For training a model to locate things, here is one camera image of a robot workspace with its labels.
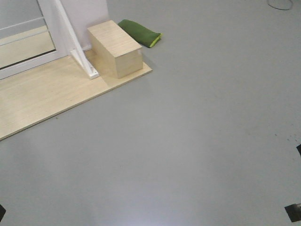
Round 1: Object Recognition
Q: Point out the light wooden box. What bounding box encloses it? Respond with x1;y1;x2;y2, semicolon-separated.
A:
87;20;143;79

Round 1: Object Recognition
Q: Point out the green fabric bag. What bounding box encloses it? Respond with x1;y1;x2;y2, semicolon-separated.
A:
118;19;162;48

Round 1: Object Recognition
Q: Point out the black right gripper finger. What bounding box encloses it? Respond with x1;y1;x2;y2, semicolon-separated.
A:
285;203;301;222
296;145;301;155

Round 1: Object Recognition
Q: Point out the thin cable loop on floor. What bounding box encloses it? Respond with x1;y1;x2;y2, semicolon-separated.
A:
267;0;294;10

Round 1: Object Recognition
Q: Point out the white door frame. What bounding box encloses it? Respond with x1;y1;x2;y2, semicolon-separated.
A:
61;0;109;51

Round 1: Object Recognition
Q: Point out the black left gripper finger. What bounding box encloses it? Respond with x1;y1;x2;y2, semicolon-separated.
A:
0;205;6;220

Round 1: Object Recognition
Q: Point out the white sliding glass door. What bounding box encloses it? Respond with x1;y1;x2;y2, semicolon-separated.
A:
0;0;67;79

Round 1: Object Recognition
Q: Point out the white diagonal support brace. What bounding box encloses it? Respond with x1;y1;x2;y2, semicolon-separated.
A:
54;0;100;79

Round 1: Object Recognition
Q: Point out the light wooden platform board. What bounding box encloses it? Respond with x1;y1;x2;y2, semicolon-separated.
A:
0;50;152;140

